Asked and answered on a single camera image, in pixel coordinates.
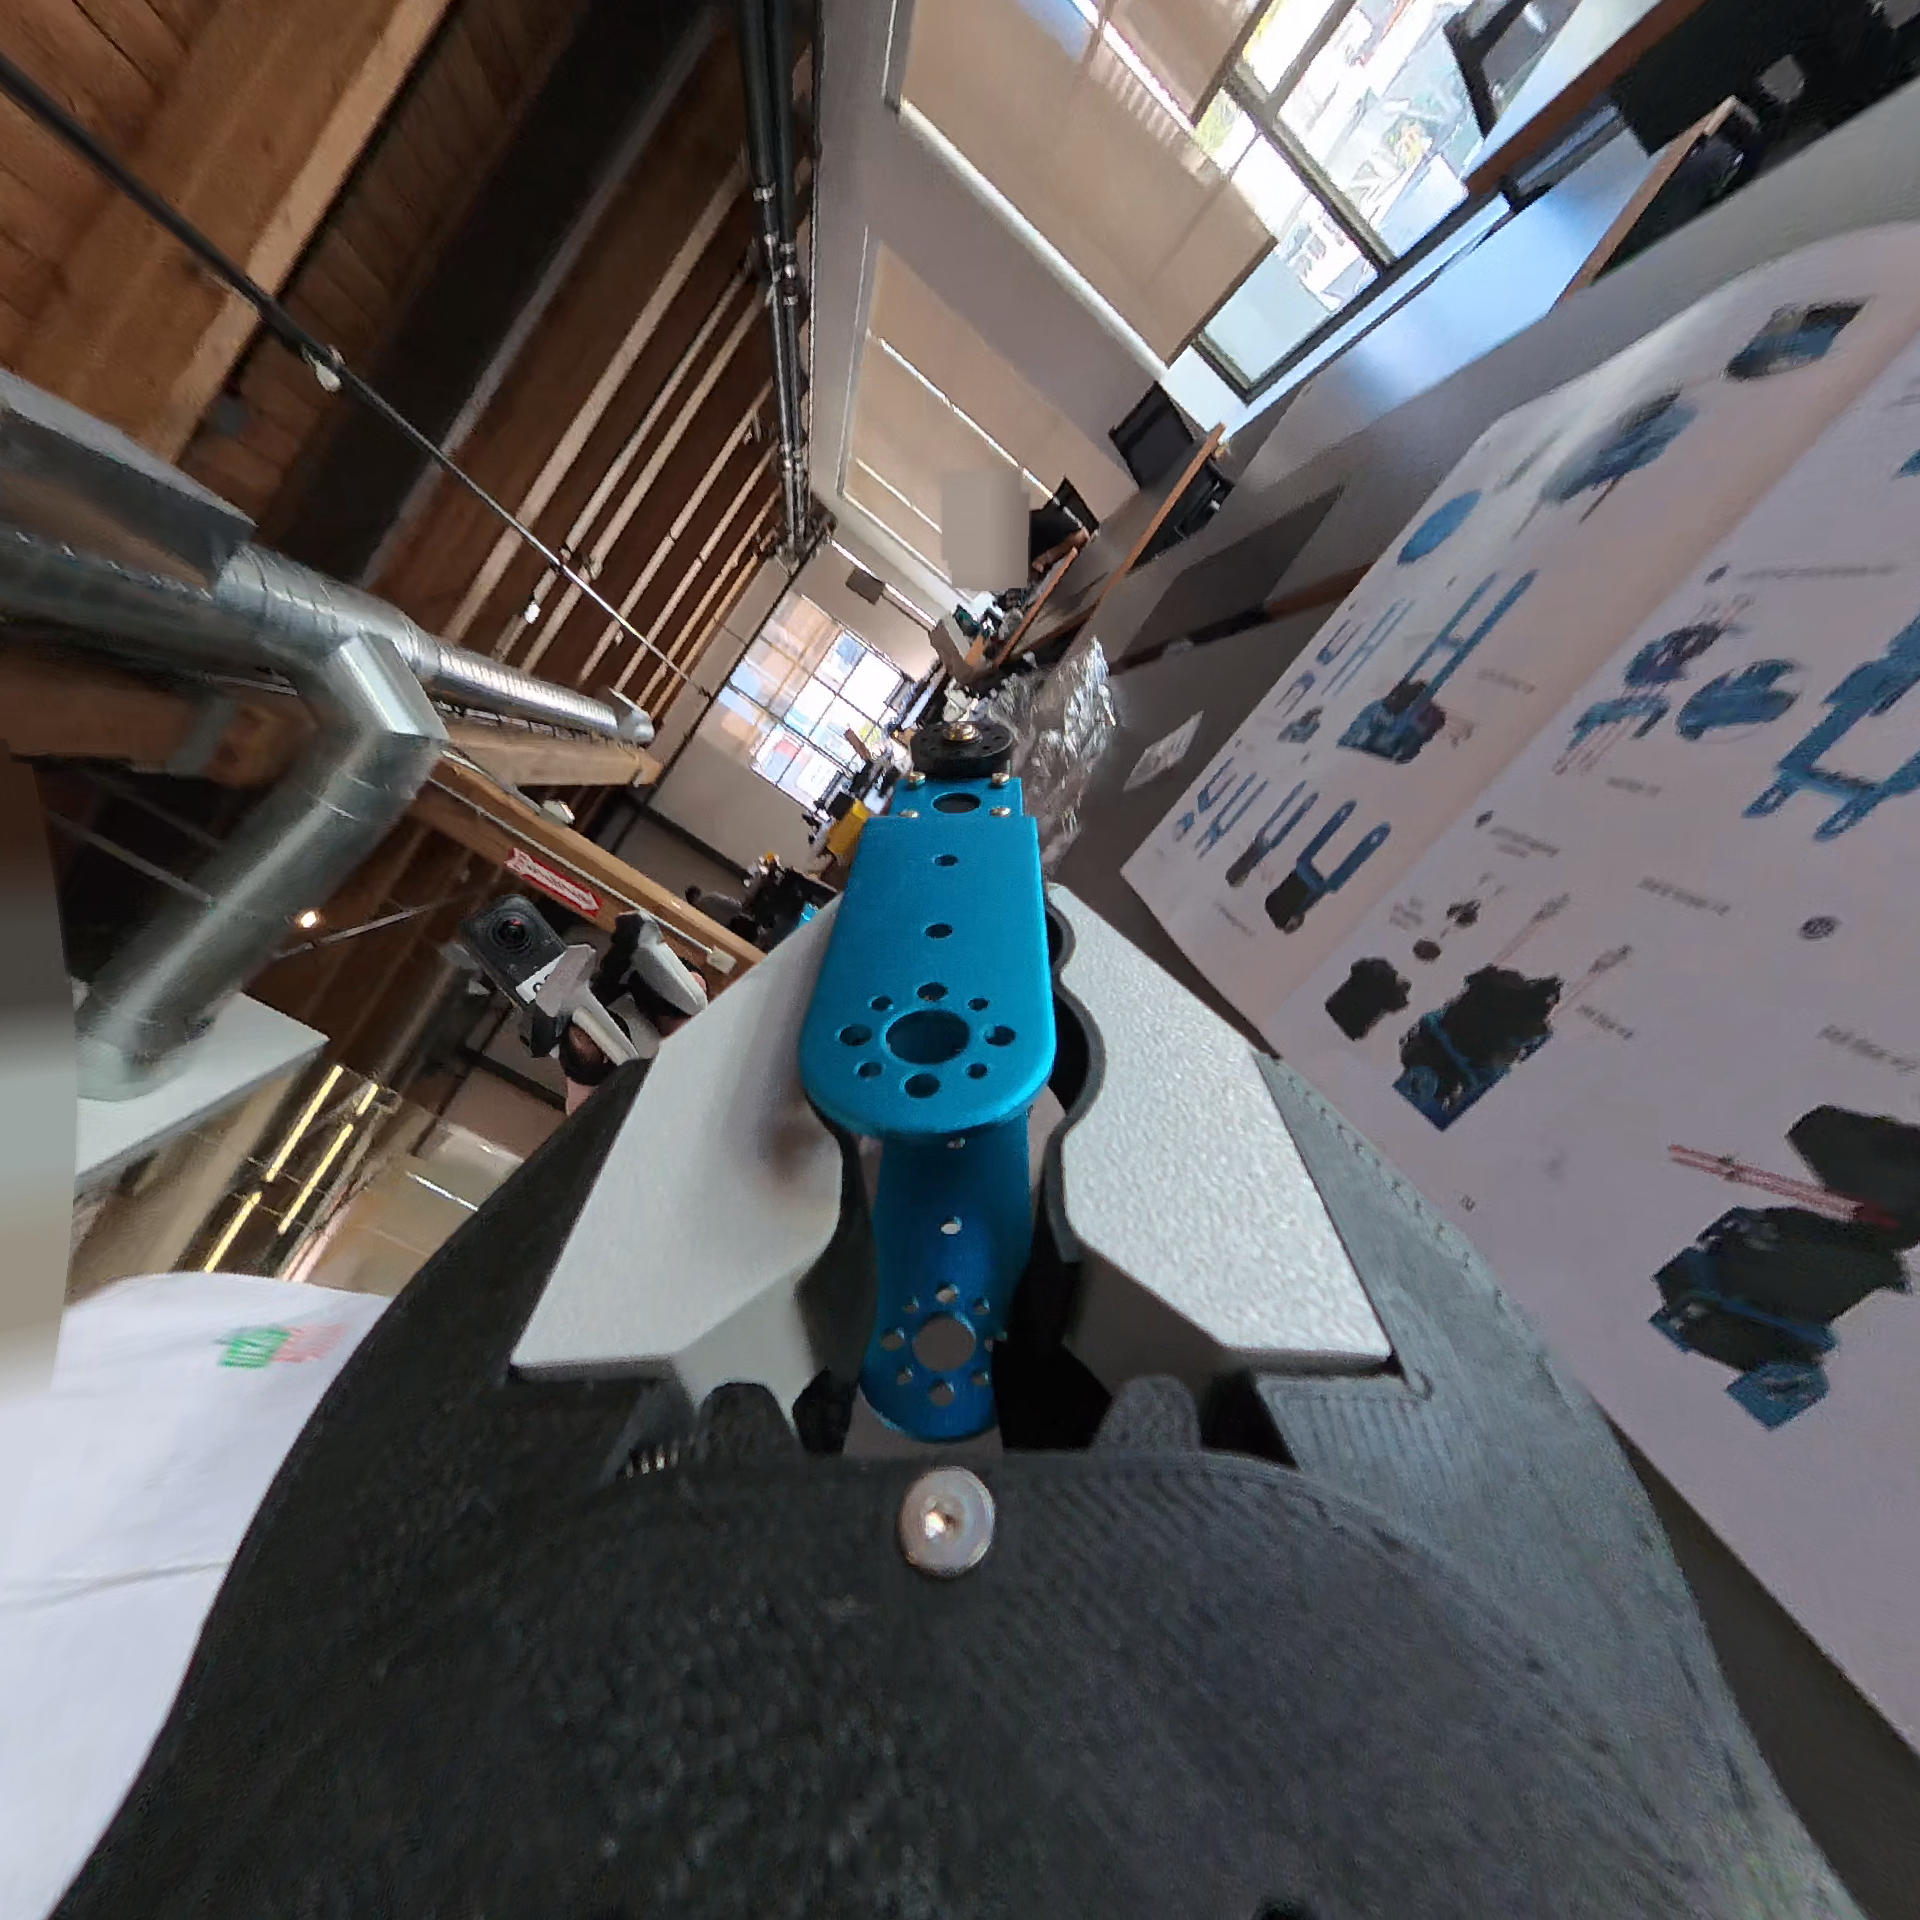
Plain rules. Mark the small flat clear bag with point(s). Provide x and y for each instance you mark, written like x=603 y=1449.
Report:
x=1165 y=753

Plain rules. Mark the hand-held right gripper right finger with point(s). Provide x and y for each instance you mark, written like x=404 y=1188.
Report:
x=1200 y=1185

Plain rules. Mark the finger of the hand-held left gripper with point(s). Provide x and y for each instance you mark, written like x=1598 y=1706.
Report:
x=604 y=1026
x=662 y=961

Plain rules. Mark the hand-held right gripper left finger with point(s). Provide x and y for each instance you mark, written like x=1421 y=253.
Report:
x=704 y=1185

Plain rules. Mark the black monitor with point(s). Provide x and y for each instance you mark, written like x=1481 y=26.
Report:
x=1155 y=429

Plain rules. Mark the thin black ceiling rod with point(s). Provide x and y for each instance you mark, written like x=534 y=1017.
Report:
x=421 y=434

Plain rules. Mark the silver ventilation duct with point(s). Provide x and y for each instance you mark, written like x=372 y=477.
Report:
x=300 y=704

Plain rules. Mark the blue bracket servo assembly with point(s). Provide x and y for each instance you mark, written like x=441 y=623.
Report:
x=921 y=961

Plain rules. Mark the multi-pane far window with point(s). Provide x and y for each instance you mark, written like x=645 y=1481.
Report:
x=820 y=691

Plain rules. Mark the wooden background desk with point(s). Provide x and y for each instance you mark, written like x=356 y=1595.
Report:
x=1155 y=516

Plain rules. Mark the crumpled clear plastic wrap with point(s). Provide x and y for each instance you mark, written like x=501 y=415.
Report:
x=1067 y=733

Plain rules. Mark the large window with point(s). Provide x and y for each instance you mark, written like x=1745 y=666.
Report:
x=1320 y=195

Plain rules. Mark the beige roller blind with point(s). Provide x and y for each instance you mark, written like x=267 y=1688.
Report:
x=1079 y=165

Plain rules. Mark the red and white beam label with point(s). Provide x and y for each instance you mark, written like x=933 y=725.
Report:
x=552 y=883

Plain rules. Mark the printed instruction sheet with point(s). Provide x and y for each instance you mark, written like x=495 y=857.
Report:
x=1576 y=751

